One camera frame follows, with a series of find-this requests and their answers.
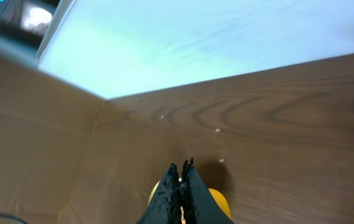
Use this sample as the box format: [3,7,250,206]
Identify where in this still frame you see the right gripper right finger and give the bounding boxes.
[181,158,233,224]

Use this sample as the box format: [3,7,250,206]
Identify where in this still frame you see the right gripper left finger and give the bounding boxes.
[137,163,182,224]

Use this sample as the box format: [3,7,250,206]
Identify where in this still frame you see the yellow measuring scoop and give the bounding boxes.
[147,181,231,219]

